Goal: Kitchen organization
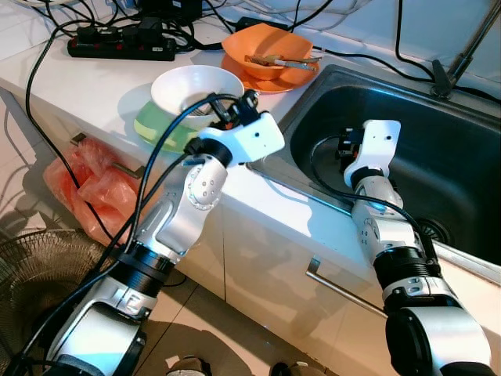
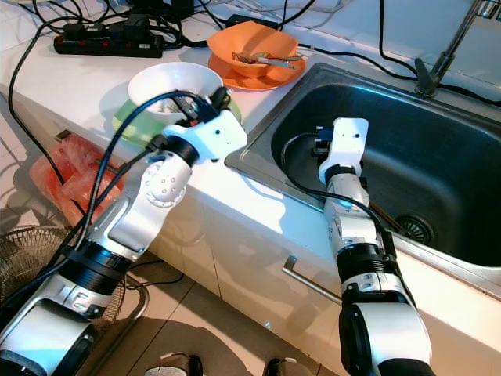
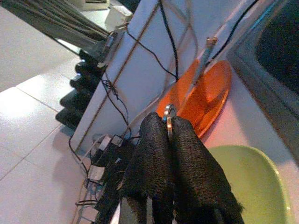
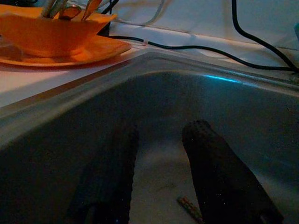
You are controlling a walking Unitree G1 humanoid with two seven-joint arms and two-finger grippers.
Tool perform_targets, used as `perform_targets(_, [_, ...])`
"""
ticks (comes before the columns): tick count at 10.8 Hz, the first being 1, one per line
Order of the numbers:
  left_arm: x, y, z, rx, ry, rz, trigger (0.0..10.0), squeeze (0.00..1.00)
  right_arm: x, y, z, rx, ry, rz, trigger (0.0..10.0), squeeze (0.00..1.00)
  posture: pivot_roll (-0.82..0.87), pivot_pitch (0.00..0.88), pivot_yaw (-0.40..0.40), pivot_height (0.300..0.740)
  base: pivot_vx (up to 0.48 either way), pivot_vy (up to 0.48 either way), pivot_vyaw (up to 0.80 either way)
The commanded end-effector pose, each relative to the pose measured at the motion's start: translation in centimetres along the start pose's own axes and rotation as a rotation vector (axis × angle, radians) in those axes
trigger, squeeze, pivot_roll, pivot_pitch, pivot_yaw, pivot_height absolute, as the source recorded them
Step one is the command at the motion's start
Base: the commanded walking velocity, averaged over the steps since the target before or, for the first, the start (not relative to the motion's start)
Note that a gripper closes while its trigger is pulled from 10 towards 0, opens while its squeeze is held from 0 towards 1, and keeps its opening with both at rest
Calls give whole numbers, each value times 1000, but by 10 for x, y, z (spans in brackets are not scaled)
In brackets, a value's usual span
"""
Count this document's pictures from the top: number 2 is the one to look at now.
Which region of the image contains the black power strip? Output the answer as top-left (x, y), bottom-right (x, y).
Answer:
top-left (53, 27), bottom-right (165, 58)

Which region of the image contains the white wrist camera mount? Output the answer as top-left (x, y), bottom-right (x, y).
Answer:
top-left (178, 110), bottom-right (248, 164)
top-left (319, 117), bottom-right (370, 185)

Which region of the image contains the metal floor fan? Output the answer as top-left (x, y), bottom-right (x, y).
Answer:
top-left (0, 227), bottom-right (150, 345)

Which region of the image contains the red plastic bag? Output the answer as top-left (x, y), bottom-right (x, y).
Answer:
top-left (30, 133), bottom-right (126, 236)

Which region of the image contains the orange plate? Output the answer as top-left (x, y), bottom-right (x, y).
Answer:
top-left (207, 51), bottom-right (308, 92)

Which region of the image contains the small black power adapter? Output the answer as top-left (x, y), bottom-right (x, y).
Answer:
top-left (225, 14), bottom-right (263, 31)

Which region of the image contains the metal spoon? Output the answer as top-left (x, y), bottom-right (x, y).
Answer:
top-left (270, 51), bottom-right (305, 63)

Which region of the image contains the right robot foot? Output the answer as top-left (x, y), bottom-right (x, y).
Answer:
top-left (262, 356), bottom-right (318, 376)

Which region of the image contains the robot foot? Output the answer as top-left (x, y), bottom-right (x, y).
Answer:
top-left (153, 354), bottom-right (204, 376)
top-left (262, 356), bottom-right (318, 376)

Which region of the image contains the metal cabinet handle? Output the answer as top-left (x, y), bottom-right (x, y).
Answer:
top-left (56, 129), bottom-right (126, 175)
top-left (282, 255), bottom-right (345, 306)

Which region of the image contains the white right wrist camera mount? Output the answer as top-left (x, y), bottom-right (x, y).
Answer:
top-left (319, 117), bottom-right (370, 185)

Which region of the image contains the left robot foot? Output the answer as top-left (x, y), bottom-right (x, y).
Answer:
top-left (153, 354), bottom-right (204, 376)

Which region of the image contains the stainless steel sink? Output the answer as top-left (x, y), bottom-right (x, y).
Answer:
top-left (225, 63), bottom-right (501, 275)

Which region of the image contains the orange bowl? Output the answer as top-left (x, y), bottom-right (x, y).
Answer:
top-left (206, 21), bottom-right (306, 78)

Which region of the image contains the large black power adapter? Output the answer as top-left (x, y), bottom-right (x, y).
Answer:
top-left (125, 0), bottom-right (193, 20)

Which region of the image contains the white kitchen cabinet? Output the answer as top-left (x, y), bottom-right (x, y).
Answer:
top-left (0, 86), bottom-right (501, 376)

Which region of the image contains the brown wooden chopstick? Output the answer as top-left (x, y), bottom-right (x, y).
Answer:
top-left (368, 200), bottom-right (408, 232)
top-left (231, 51), bottom-right (294, 67)

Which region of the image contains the green plate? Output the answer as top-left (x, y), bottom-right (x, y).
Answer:
top-left (112, 92), bottom-right (243, 150)

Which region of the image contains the dark metal faucet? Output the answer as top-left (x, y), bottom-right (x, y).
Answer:
top-left (415, 0), bottom-right (501, 99)

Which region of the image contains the black power strip cord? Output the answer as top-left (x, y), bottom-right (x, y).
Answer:
top-left (8, 31), bottom-right (114, 244)

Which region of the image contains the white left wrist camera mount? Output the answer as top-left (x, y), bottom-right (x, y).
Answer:
top-left (178, 110), bottom-right (248, 164)

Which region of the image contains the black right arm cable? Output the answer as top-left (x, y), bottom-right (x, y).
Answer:
top-left (280, 132), bottom-right (400, 259)

